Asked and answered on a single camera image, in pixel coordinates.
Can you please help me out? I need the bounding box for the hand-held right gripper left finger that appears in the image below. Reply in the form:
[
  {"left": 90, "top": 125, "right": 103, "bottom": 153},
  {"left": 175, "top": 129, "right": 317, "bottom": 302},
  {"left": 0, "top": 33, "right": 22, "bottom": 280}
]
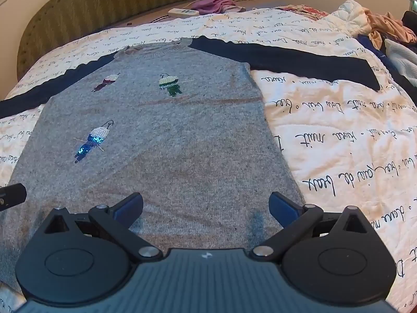
[{"left": 42, "top": 192, "right": 164, "bottom": 264}]

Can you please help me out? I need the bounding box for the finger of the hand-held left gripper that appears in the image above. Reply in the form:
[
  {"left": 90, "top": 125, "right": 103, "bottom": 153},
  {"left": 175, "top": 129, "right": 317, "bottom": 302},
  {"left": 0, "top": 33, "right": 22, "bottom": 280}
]
[{"left": 0, "top": 183, "right": 27, "bottom": 212}]

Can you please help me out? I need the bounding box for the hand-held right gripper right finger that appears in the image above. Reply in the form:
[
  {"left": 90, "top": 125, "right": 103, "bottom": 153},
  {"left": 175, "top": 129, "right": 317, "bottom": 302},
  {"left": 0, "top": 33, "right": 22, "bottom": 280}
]
[{"left": 250, "top": 192, "right": 372, "bottom": 263}]

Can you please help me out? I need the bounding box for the grey sweater with navy sleeves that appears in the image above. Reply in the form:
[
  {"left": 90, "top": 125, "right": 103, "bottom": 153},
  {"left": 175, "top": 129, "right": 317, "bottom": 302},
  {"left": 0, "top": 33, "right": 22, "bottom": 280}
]
[{"left": 0, "top": 36, "right": 382, "bottom": 296}]

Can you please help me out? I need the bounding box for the white printed script blanket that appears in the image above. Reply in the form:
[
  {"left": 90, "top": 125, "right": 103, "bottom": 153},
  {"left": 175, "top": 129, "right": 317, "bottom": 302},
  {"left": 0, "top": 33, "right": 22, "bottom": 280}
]
[{"left": 0, "top": 5, "right": 417, "bottom": 313}]

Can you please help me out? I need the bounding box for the dark blue cloth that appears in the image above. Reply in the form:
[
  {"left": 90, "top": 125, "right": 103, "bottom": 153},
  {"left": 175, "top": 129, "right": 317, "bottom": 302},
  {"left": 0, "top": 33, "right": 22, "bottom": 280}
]
[{"left": 357, "top": 33, "right": 391, "bottom": 60}]

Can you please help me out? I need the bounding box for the light blue knit cloth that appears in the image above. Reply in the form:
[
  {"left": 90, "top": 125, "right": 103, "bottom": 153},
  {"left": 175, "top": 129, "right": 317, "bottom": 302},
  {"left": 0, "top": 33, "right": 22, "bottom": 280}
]
[{"left": 384, "top": 38, "right": 417, "bottom": 87}]

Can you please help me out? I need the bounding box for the floral cloth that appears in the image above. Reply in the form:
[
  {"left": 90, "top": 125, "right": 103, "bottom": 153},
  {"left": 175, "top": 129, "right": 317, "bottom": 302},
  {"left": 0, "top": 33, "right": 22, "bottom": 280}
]
[{"left": 283, "top": 4, "right": 329, "bottom": 20}]

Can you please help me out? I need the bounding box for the white remote control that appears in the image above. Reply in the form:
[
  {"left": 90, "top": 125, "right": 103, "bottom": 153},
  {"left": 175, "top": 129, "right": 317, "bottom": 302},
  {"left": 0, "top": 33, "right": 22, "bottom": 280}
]
[{"left": 168, "top": 7, "right": 200, "bottom": 17}]

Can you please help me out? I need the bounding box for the white puffy jacket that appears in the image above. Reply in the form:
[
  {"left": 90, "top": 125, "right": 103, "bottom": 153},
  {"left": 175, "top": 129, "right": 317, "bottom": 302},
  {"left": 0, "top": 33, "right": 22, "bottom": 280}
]
[{"left": 332, "top": 0, "right": 373, "bottom": 36}]

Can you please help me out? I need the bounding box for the pink cloth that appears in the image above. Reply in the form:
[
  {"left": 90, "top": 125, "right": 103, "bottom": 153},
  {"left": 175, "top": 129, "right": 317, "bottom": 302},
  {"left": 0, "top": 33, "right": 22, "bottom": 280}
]
[{"left": 363, "top": 9, "right": 417, "bottom": 49}]

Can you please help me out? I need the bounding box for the purple cloth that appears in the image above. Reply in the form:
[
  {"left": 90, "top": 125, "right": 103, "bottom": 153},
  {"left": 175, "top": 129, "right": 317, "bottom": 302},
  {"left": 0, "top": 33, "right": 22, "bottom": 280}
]
[{"left": 191, "top": 0, "right": 246, "bottom": 14}]

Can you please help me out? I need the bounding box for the black cloth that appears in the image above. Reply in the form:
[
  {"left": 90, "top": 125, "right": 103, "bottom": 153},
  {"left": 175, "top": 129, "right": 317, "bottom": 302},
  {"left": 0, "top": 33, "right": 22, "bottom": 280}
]
[{"left": 403, "top": 11, "right": 417, "bottom": 37}]

